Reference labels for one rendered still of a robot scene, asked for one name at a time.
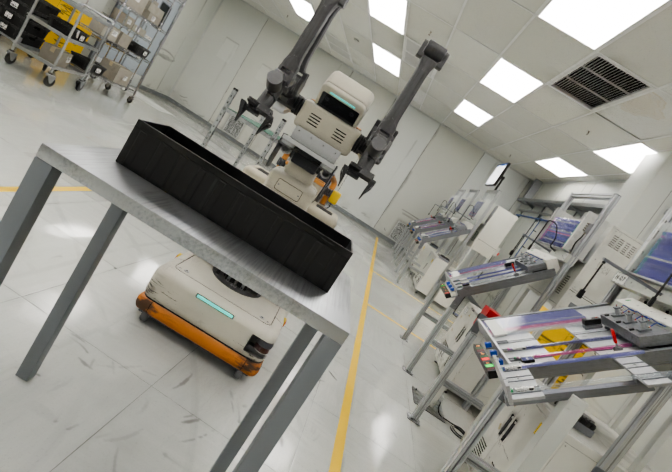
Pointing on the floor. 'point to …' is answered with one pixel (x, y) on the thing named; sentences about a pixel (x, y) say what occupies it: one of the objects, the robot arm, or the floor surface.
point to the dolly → (22, 0)
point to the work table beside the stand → (90, 166)
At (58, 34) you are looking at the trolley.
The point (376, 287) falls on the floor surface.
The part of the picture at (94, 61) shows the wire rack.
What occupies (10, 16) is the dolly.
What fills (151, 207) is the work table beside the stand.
